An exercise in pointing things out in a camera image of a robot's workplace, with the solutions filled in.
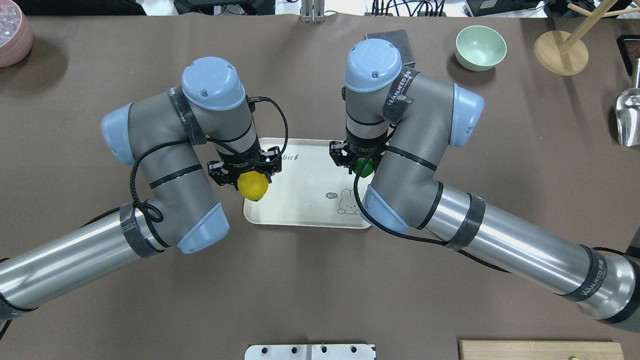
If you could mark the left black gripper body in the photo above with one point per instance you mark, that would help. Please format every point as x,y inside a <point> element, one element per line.
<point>241,163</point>

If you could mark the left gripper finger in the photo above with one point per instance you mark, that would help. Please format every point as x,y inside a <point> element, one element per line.
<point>272,161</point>
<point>222,175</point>

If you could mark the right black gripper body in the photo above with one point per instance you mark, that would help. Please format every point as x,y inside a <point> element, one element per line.
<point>361,150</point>

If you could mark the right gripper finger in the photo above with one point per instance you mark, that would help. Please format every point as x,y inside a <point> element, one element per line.
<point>340,154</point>

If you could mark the green lime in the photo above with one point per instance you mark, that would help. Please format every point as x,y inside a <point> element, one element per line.
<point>364,167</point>

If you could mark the yellow lemon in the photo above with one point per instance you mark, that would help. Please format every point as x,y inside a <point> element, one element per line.
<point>252,185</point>

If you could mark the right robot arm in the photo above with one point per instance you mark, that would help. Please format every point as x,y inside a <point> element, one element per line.
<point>400,122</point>

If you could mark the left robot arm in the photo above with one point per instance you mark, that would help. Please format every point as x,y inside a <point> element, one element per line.
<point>178,143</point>

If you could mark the cream rabbit tray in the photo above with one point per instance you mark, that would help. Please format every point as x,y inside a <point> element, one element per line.
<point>309,191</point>

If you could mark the grey folded cloth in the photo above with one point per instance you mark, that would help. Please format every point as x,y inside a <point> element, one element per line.
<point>400,39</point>

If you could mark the mint green bowl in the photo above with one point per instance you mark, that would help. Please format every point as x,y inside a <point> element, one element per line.
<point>479,48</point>

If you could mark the bamboo cutting board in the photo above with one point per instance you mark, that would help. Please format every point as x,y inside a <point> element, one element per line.
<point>539,350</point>

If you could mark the wooden stand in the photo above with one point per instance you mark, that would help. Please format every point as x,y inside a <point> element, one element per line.
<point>564,53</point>

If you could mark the pink textured bowl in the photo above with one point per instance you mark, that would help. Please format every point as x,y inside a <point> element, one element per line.
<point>16,36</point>

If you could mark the metal scoop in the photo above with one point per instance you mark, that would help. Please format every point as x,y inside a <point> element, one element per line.
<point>627,111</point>

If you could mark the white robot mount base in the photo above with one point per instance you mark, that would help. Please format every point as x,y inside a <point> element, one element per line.
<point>332,351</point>

